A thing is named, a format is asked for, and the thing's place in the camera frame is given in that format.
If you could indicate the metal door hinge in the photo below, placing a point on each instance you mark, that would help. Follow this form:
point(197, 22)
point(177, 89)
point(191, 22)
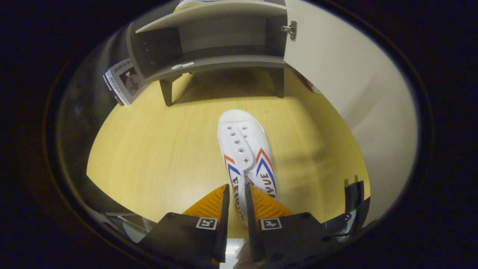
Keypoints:
point(291, 30)

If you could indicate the grey shoe cabinet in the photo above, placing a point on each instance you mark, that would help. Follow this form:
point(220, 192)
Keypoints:
point(209, 48)

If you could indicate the white shoe cabinet door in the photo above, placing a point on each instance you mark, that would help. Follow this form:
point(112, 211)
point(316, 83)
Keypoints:
point(347, 93)

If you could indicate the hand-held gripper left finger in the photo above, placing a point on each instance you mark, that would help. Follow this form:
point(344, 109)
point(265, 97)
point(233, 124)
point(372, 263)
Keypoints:
point(226, 224)

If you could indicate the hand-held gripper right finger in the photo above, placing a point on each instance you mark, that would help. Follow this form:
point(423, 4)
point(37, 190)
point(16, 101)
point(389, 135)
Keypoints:
point(251, 224)

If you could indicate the stack of illustrated books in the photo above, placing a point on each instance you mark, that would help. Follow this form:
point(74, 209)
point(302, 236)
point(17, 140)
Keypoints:
point(125, 80)

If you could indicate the white canvas shoe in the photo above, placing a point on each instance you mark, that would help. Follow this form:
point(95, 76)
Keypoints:
point(242, 142)
point(192, 3)

